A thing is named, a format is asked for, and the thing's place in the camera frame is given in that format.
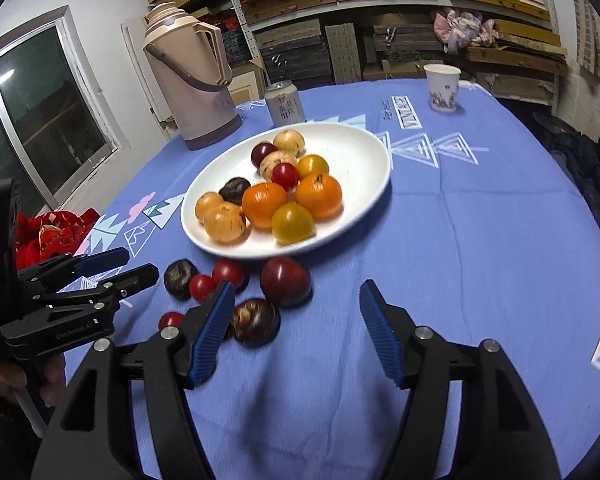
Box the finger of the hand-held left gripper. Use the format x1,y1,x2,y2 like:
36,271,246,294
30,262,160,307
17,247,130,283

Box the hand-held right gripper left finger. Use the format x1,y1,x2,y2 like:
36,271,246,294
32,280,237,480

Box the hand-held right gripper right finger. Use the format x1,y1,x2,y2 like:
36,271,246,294
358,280,563,480

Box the dark water chestnut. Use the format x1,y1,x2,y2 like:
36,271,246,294
163,259,199,302
218,176,252,206
227,298,281,347

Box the red cherry tomato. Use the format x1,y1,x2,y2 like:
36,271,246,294
158,311,186,332
188,274,217,303
211,258,247,292
271,162,300,191

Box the dark red plum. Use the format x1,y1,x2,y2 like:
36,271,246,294
259,256,312,309

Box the tan round fruit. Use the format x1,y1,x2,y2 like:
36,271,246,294
272,129,306,157
259,151,298,181
203,201,247,246
195,191,226,223

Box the dark red tomato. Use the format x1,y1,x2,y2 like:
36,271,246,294
251,142,277,168

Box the white round plate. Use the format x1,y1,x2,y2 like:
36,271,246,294
180,122,392,261

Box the orange yellow tomato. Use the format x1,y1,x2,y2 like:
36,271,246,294
296,154,330,178

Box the person's left forearm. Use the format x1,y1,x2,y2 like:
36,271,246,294
0,382,43,480

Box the person's left hand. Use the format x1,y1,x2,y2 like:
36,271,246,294
0,354,67,407

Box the red bag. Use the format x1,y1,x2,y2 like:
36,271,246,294
12,210,101,271

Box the blue printed tablecloth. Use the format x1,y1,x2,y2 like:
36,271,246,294
62,77,600,480

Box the orange mandarin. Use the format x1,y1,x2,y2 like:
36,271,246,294
241,181,289,229
294,172,343,221

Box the beige thermos jug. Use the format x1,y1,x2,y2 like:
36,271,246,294
142,2,243,151

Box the white drink can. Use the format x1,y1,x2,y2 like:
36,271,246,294
264,81,307,128

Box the white paper cup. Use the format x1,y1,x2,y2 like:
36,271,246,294
423,64,462,112

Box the metal storage shelf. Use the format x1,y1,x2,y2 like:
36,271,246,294
145,0,571,108

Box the dark cloth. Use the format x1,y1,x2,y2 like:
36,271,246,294
530,110,600,261

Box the stacks of flat boxes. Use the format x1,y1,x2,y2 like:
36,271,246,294
145,0,600,106

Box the pink crumpled cloth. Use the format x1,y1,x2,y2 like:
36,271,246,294
432,8,496,54

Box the window with grey frame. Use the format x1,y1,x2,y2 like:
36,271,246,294
0,5,121,216

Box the white wall conduit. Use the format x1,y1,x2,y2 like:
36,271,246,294
121,20,176,142

